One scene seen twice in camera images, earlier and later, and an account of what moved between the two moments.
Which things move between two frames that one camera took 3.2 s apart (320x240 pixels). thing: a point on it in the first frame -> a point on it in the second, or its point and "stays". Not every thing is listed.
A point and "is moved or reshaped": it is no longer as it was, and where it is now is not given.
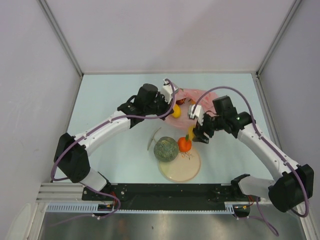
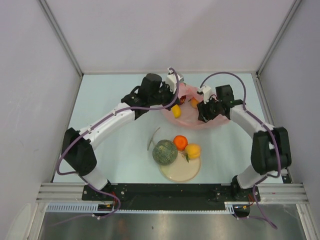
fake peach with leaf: x=192 y=102 stays
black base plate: x=166 y=196 stays
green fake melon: x=166 y=149 is moved or reshaped
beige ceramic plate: x=185 y=167 stays
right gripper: x=199 y=134 -> x=203 y=111
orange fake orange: x=184 y=146 is moved or reshaped
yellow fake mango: x=177 y=111 stays
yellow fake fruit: x=190 y=131 -> x=192 y=151
